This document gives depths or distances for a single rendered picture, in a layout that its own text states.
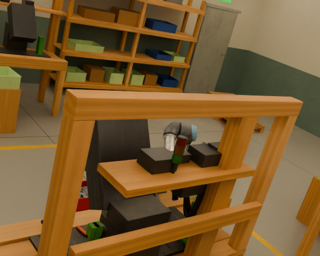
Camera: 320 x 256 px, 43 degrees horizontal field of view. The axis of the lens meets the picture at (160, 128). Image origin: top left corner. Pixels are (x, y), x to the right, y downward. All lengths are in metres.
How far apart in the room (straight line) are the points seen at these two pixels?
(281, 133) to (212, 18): 7.63
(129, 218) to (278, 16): 9.20
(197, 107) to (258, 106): 0.45
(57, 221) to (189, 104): 0.74
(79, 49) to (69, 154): 6.15
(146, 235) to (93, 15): 6.04
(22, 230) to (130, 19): 6.07
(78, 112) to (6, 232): 1.17
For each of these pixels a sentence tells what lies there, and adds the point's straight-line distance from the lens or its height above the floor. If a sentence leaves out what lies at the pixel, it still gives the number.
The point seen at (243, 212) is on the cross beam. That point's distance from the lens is 2.52.
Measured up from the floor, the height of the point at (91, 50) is 0.88.
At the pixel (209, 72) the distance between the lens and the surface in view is 10.44.
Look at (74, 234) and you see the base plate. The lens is 2.53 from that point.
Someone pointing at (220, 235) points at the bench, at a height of 0.88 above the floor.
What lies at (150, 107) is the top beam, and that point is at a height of 1.90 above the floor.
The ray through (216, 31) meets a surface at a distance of 10.19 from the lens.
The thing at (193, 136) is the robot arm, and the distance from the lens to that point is 2.93.
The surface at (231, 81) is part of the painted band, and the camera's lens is 11.24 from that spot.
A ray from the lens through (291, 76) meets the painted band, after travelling 10.43.
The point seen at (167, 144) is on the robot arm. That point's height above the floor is 1.37.
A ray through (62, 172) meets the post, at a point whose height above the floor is 1.63.
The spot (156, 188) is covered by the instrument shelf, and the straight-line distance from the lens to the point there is 1.87.
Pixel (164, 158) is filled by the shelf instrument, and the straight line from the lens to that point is 1.97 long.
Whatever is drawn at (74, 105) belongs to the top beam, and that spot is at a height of 1.90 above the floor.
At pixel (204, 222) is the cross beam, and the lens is 2.28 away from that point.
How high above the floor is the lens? 2.39
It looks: 19 degrees down
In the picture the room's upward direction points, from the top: 15 degrees clockwise
